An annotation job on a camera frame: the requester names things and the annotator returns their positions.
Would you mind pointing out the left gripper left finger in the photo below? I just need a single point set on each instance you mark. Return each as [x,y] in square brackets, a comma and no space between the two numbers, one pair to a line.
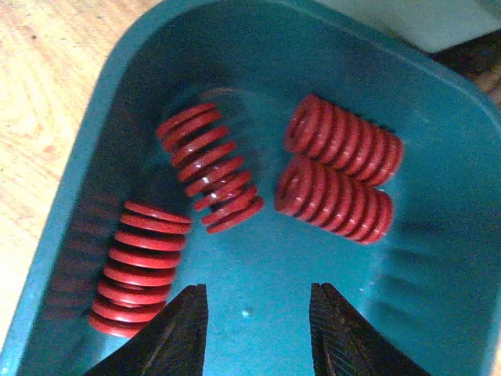
[172,343]

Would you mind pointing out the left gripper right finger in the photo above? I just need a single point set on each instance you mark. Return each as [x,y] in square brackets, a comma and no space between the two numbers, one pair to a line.
[344,343]

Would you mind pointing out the red spring three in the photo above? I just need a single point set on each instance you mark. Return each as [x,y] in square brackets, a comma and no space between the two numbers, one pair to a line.
[140,269]

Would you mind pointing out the red spring two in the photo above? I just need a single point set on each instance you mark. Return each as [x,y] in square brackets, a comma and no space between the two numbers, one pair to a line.
[204,157]

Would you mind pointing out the red spring one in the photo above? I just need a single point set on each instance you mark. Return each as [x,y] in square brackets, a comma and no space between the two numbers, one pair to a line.
[343,141]

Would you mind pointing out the red spring four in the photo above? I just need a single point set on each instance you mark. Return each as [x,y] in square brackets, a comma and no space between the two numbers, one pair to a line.
[333,201]

